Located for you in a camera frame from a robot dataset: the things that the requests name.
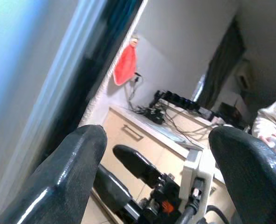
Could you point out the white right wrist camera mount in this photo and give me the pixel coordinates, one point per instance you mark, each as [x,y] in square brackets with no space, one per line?
[189,172]

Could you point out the beige drawer cabinet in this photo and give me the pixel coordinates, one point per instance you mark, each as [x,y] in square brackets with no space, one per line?
[138,144]

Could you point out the black charger bundle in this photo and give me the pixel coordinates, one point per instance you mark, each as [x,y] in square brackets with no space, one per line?
[155,115]

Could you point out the small wall hook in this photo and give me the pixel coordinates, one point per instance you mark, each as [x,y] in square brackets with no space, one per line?
[135,40]

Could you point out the black box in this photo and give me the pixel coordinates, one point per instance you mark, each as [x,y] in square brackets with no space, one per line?
[231,112]

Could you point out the black power strip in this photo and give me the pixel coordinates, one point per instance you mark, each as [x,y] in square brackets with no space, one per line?
[175,99]

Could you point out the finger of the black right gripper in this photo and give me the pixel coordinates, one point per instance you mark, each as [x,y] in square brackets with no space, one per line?
[112,186]
[135,163]

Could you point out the red hanging cloth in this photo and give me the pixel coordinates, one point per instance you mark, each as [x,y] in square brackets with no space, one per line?
[125,65]

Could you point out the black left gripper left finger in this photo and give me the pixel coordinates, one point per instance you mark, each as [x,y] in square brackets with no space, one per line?
[58,177]

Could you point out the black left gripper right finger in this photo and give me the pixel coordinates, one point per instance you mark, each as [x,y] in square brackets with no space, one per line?
[252,177]

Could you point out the dark curtain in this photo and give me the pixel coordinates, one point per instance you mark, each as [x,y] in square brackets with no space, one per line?
[222,70]

